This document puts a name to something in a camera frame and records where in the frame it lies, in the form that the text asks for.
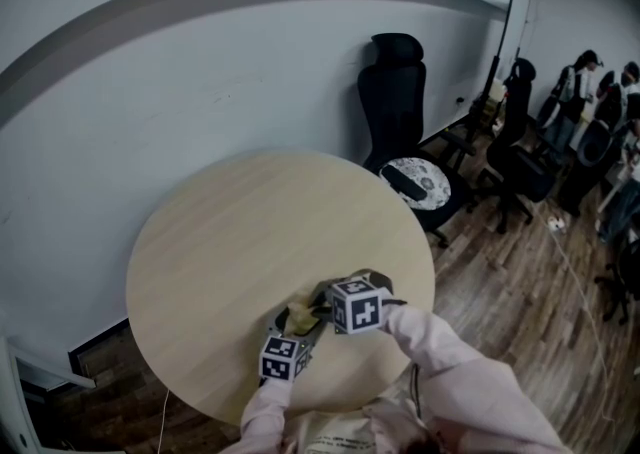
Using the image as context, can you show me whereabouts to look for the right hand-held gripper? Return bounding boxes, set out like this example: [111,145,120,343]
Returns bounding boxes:
[308,268,407,336]

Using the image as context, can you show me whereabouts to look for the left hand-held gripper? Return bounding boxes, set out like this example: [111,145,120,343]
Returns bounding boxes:
[258,306,327,386]

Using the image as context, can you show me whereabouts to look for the pale yellow cup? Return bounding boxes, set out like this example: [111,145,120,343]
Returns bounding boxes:
[285,294,325,339]

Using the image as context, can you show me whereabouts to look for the person's right forearm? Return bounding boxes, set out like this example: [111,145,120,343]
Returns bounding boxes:
[378,303,574,454]

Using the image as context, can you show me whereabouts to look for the person's left forearm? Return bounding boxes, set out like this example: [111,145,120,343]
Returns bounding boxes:
[239,375,297,454]

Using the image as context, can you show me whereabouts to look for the person's pale printed shirt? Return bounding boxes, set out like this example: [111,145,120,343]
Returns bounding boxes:
[279,389,441,454]

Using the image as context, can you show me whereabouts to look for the floral round seat cushion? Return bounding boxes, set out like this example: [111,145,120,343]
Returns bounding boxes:
[378,156,452,212]

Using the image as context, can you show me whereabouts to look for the black high-back office chair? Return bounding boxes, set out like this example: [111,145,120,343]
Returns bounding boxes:
[356,32,479,249]

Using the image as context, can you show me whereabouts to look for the white cabinet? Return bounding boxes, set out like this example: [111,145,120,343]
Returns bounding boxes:
[0,335,97,454]

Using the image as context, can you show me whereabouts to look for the black mesh office chair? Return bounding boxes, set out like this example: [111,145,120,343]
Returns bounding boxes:
[478,57,564,235]

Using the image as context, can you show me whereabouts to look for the black floor stand pole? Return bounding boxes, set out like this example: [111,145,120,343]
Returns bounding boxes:
[465,0,519,144]

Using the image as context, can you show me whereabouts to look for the black cable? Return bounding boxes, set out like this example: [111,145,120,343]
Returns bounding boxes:
[408,363,425,419]

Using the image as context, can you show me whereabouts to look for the thin white cable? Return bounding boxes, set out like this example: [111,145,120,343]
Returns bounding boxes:
[156,388,172,454]

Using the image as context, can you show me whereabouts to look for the long white cable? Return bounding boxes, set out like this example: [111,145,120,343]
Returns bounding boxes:
[528,199,619,421]

